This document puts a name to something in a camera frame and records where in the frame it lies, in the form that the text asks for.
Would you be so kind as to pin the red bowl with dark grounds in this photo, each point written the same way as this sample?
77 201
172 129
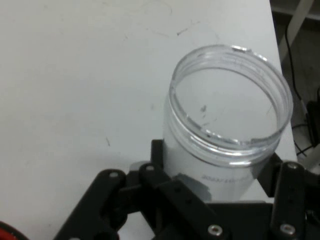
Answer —
7 228

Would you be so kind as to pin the tall clear plastic jar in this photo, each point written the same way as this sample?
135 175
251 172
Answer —
180 155

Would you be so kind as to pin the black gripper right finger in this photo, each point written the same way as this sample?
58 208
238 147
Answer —
287 200

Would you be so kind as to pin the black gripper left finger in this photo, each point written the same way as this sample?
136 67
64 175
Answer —
150 207

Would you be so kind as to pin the black power adapter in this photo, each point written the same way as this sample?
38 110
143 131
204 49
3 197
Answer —
315 117

